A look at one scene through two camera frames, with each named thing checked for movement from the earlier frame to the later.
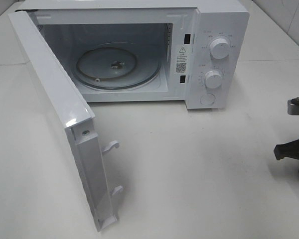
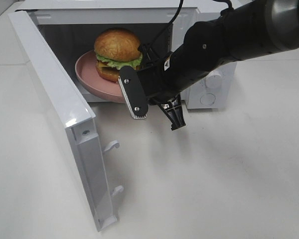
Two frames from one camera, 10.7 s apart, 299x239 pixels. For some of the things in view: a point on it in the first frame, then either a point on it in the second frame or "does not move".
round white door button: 208,99 does not move
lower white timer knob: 213,79 does not move
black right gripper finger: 298,149 -> 159,86
